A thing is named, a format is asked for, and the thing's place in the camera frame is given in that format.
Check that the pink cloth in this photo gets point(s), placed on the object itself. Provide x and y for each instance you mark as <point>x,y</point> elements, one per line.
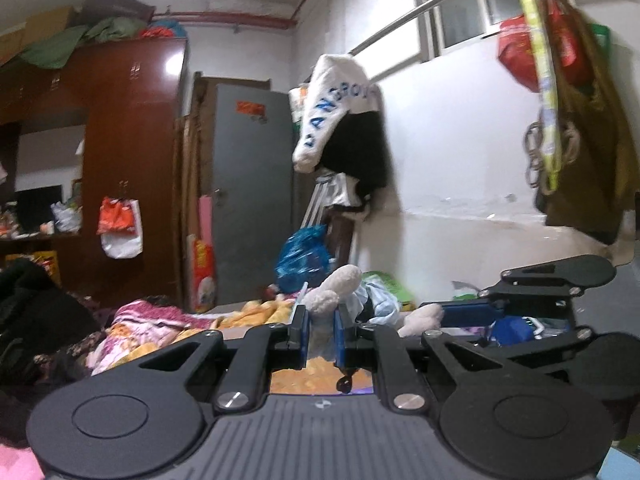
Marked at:
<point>17,462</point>

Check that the white framed window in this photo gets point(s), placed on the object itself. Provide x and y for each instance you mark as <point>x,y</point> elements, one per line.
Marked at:
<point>460,5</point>

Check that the orange door sticker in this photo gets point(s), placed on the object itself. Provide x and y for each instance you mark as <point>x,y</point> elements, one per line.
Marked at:
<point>250,108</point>

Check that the black hanging garment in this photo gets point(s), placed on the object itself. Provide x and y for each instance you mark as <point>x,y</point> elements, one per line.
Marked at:
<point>357,152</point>

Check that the green cloth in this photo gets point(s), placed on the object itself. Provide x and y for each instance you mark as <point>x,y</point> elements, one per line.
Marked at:
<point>65,42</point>

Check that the red plastic bag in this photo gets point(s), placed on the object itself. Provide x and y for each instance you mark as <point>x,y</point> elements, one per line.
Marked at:
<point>517,52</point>

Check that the blue plastic bag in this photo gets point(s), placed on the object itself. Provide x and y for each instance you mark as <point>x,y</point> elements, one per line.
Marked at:
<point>302,257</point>

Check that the metal clothes rail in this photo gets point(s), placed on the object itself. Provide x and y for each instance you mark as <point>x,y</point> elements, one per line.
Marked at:
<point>430,7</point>

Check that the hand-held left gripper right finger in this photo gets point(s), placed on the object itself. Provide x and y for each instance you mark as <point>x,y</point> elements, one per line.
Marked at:
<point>341,340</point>

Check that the striped hanging clothes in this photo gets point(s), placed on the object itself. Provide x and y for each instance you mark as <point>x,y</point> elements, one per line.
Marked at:
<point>332,190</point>

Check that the orange and white plastic bag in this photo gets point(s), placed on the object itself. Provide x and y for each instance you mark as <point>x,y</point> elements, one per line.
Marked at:
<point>120,230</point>

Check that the olive tote bag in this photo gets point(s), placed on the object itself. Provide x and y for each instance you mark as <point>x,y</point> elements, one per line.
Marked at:
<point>590,160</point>

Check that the red ceiling pipe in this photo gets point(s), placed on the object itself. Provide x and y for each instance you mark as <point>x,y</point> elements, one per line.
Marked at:
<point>235,17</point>

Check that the dark cloth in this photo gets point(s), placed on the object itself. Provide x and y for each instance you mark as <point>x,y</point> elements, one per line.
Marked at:
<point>40,315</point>

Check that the black monitor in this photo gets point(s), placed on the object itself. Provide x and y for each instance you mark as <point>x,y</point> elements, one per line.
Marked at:
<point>37,207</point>

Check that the flat brown cardboard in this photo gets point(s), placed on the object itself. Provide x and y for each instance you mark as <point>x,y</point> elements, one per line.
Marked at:
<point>192,170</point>

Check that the green package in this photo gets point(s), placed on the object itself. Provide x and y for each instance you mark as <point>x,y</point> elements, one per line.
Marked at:
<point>392,287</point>

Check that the white jacket with blue print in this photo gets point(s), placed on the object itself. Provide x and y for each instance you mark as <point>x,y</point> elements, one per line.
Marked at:
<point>332,95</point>

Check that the floral blanket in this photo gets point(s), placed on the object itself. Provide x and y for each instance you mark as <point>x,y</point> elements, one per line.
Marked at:
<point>165,325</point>

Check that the yellow hanging plastic strip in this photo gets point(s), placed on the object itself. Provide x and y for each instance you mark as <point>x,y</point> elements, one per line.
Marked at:
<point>545,75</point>

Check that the grey metal door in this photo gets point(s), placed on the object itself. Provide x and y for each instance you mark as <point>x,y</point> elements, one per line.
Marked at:
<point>252,200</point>

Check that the pink board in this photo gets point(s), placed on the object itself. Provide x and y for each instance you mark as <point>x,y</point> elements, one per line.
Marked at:
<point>206,217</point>

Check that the blue container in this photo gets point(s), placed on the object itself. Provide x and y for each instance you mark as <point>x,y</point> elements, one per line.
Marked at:
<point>510,332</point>

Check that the brown wooden wardrobe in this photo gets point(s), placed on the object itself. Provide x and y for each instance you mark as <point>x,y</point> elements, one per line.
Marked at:
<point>130,160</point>

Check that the cardboard box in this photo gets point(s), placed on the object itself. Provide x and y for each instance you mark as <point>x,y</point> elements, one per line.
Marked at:
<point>35,30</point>

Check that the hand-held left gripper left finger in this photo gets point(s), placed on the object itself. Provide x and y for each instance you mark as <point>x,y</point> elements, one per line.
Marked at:
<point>301,340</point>

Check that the beige plush toy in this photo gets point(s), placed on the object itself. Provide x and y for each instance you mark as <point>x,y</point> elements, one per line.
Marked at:
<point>330,290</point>

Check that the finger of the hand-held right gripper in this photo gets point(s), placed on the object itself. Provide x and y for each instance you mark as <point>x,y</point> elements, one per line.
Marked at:
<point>550,342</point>
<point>470,315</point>

